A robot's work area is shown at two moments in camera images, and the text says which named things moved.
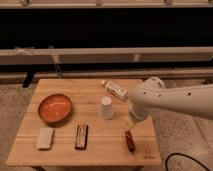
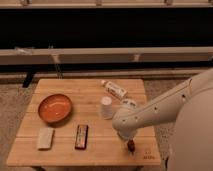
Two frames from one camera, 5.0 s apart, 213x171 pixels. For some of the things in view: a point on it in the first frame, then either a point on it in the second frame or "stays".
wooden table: [80, 123] stays
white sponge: [44, 138] stays
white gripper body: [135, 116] → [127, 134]
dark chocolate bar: [81, 137] stays
